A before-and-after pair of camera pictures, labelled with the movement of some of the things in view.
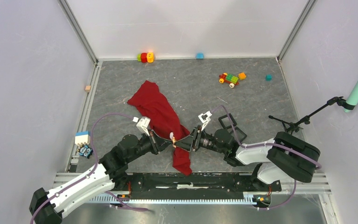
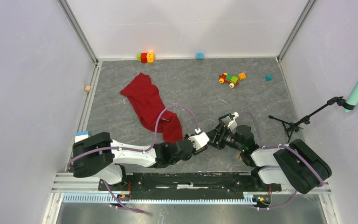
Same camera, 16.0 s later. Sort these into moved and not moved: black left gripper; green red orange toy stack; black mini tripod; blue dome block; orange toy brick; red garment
Moved: black left gripper; red garment
Not moved: black mini tripod; green red orange toy stack; blue dome block; orange toy brick
